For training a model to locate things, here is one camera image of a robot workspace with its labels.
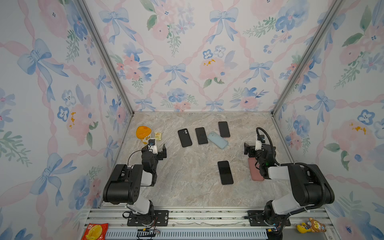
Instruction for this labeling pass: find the small yellow snack packet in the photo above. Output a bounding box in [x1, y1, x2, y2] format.
[155, 132, 162, 141]

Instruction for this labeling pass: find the black phone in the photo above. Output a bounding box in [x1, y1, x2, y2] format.
[195, 127, 208, 145]
[218, 122, 231, 138]

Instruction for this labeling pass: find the orange lid yogurt cup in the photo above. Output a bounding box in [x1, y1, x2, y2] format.
[136, 126, 152, 145]

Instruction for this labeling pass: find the black phone screen up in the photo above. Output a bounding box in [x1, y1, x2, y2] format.
[218, 161, 234, 185]

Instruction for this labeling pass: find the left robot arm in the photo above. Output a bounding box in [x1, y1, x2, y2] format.
[103, 145, 169, 228]

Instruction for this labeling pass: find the light blue phone case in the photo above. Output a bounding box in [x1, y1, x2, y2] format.
[207, 132, 229, 150]

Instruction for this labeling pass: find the aluminium rail frame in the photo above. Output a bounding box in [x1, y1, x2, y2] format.
[80, 206, 341, 240]

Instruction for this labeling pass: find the black phone middle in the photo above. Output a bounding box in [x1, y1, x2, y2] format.
[195, 127, 208, 145]

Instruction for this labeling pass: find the black corrugated cable hose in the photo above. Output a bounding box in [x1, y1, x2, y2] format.
[255, 126, 328, 211]

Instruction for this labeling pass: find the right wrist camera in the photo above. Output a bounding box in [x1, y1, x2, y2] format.
[255, 135, 266, 150]

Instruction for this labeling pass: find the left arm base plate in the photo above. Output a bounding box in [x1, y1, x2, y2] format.
[123, 210, 169, 227]

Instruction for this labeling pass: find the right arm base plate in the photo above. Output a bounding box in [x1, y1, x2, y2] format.
[244, 210, 285, 227]

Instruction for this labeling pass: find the black phone far right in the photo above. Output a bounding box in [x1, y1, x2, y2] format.
[218, 122, 231, 138]

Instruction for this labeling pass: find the yellow and brown plush toy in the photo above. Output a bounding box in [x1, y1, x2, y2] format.
[296, 218, 327, 234]

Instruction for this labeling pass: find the black phone case with camera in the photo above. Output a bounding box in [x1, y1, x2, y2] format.
[178, 129, 193, 148]

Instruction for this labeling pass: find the red chip bag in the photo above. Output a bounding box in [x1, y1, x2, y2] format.
[82, 223, 109, 240]

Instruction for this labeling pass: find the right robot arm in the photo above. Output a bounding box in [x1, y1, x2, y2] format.
[244, 143, 335, 230]

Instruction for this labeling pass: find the pink phone case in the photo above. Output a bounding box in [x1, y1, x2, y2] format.
[248, 158, 265, 182]

